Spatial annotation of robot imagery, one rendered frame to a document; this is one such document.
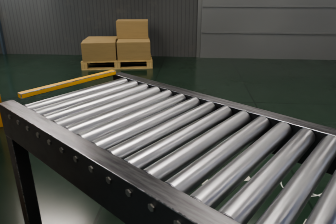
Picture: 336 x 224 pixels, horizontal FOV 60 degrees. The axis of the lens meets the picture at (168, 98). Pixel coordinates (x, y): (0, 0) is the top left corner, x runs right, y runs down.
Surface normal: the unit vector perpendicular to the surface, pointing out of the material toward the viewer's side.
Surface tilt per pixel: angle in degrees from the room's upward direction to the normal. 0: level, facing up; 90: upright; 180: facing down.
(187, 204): 0
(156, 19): 90
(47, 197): 0
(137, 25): 90
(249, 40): 90
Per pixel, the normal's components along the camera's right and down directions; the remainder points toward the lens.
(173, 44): -0.08, 0.35
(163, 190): 0.00, -0.94
